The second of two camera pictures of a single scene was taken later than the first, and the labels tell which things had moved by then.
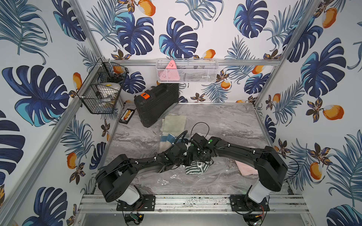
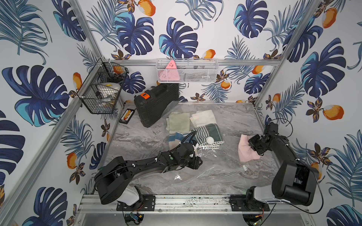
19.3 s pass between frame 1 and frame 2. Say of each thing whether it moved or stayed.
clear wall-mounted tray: stayed
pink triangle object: stayed
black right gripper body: moved
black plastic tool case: stayed
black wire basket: stayed
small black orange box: stayed
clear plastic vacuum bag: moved
